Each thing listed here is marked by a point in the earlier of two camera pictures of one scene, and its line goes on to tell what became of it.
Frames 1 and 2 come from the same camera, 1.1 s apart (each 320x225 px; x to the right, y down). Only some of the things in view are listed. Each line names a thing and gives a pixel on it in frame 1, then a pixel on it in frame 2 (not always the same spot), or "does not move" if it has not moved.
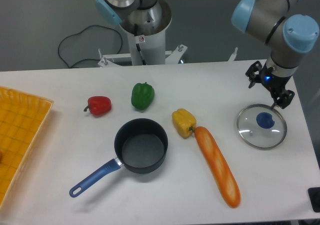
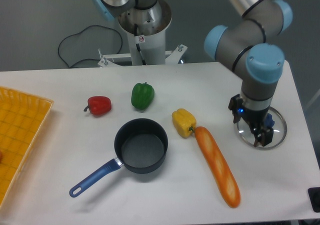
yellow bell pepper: (184, 122) does not move
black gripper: (273, 82) to (256, 119)
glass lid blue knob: (261, 127) does not move
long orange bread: (224, 176) does not move
